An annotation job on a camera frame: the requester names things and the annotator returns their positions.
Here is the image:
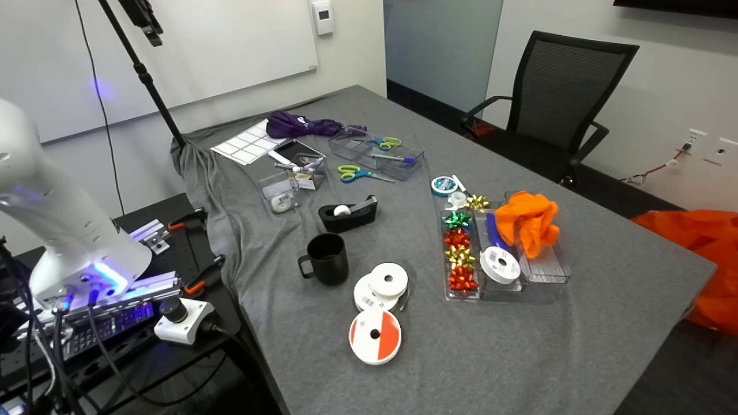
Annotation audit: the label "black mug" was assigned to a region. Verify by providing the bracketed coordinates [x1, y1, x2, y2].
[296, 230, 351, 288]

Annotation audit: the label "black tape dispenser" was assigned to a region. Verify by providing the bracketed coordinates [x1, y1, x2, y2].
[317, 193, 380, 236]

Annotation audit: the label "small clear plastic box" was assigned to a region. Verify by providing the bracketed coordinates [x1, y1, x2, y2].
[292, 163, 331, 193]
[259, 172, 302, 216]

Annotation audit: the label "light blue ribbon spool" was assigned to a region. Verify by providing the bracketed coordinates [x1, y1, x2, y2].
[429, 172, 469, 199]

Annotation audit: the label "green gift bow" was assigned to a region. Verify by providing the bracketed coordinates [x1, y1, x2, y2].
[443, 209, 473, 230]

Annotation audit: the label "red gift bow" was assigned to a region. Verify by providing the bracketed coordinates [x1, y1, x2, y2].
[443, 228, 473, 251]
[445, 266, 480, 296]

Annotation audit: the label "white and blue pen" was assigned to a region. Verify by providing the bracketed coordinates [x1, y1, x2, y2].
[269, 148, 308, 176]

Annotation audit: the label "gold gift bow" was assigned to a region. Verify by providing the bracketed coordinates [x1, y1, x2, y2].
[449, 247, 477, 272]

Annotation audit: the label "clear box of gift bows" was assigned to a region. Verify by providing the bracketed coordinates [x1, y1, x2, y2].
[440, 205, 485, 305]

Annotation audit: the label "clear box with blue ribbon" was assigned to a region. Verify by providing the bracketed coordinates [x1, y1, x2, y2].
[473, 212, 527, 296]

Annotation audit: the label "orange and white ribbon spool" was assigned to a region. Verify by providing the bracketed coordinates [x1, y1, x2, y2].
[347, 307, 406, 366]

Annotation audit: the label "white label sheet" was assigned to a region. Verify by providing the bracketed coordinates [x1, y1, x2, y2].
[211, 118, 288, 169]

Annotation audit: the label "orange tissue paper bundle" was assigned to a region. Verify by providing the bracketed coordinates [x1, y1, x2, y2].
[495, 189, 563, 261]

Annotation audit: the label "grey tablecloth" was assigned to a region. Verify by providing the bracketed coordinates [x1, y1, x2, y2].
[169, 83, 721, 415]

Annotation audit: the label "white emergency stop box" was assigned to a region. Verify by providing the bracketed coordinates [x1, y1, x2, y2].
[153, 296, 218, 345]

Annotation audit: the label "black mesh office chair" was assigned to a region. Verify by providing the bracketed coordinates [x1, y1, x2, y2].
[459, 31, 641, 187]

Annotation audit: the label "black robot cart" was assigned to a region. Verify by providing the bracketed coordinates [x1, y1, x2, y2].
[0, 191, 269, 415]

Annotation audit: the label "orange bag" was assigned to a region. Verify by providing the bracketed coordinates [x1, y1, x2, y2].
[633, 207, 738, 337]

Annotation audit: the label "packaged blue handled scissors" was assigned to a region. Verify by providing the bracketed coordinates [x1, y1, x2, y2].
[367, 148, 427, 184]

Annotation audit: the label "packaged green handled scissors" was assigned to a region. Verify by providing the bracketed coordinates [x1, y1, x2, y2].
[331, 134, 406, 163]

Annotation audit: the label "purple cable bundle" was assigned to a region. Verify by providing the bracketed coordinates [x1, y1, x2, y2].
[265, 109, 369, 140]

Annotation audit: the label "orange handled clamp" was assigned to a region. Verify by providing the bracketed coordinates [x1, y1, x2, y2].
[165, 209, 211, 237]
[182, 255, 227, 299]

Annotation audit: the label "white wall thermostat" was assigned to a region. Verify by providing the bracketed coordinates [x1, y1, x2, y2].
[309, 0, 338, 39]

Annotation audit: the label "white wall whiteboard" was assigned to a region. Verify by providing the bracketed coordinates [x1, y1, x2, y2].
[0, 0, 322, 145]

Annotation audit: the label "black camera tripod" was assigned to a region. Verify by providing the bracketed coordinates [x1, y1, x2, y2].
[97, 0, 188, 148]

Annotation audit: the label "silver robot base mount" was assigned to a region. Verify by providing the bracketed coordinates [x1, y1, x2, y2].
[31, 268, 186, 365]

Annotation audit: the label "white wall outlet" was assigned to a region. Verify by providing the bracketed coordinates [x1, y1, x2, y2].
[713, 137, 738, 169]
[686, 125, 711, 156]

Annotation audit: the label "black wall television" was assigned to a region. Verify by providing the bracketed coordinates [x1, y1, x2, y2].
[611, 0, 738, 20]

